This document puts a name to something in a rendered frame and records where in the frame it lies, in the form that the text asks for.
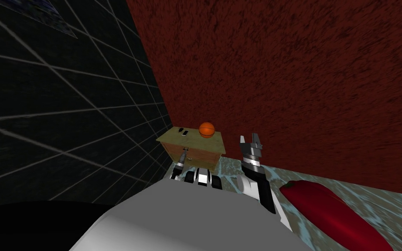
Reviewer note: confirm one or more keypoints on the wooden nightstand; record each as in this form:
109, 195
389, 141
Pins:
173, 139

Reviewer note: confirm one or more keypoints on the wooden drawer front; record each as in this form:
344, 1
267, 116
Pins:
204, 156

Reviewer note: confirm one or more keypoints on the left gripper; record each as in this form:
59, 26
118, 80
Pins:
185, 152

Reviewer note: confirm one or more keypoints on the red rounded cushion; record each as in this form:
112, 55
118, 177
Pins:
330, 209

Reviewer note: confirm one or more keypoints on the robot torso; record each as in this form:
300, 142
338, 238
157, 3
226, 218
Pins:
187, 216

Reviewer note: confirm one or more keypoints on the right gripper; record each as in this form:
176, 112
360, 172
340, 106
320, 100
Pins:
251, 150

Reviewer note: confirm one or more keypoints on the orange basketball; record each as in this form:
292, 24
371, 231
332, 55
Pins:
207, 130

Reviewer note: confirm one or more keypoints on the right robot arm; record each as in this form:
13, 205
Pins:
263, 190

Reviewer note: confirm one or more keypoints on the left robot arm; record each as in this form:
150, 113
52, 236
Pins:
177, 171

